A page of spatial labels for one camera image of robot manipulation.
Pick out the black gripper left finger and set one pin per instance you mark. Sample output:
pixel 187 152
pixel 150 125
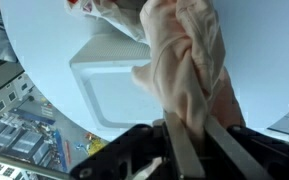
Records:
pixel 180 150

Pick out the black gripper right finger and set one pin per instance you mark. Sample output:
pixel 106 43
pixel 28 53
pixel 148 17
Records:
pixel 237 156

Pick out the beige pink cloth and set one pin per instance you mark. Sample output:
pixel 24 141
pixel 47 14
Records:
pixel 180 60

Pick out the white plastic basket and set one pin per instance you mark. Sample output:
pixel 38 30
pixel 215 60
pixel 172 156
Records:
pixel 117 93

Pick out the white plastic bag red logo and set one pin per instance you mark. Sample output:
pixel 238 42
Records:
pixel 117 16

